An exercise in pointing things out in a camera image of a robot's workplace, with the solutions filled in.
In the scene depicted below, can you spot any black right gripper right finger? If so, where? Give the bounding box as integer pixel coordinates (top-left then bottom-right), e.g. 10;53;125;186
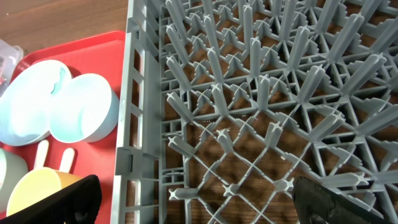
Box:
292;177;383;224

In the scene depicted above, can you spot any white plastic spoon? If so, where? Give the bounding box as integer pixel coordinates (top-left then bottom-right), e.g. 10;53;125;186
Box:
34;139;49;169

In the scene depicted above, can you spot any red plastic tray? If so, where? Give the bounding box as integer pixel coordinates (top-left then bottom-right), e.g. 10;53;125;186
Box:
13;30;126;223

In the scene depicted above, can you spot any grey plastic dishwasher rack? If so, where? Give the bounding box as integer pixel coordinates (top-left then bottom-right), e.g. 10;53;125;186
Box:
110;0;397;223

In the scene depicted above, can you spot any white plastic fork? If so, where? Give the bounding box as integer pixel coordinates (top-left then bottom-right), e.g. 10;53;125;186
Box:
59;147;75;173

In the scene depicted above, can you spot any light blue plate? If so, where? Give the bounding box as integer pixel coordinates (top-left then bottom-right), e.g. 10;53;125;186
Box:
1;60;72;146

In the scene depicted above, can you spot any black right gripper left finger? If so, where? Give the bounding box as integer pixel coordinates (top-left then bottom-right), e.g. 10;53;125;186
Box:
1;174;102;224

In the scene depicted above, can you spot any clear plastic waste bin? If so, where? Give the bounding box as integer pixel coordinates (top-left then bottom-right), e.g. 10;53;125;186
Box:
1;40;24;95

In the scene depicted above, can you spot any mint green bowl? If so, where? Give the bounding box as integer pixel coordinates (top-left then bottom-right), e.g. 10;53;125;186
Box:
1;148;28;213

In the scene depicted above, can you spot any yellow plastic cup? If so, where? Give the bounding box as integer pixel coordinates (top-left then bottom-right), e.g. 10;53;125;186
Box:
6;167;81;217

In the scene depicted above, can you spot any light blue bowl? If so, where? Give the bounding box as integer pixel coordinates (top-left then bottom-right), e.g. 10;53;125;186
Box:
49;73;119;143

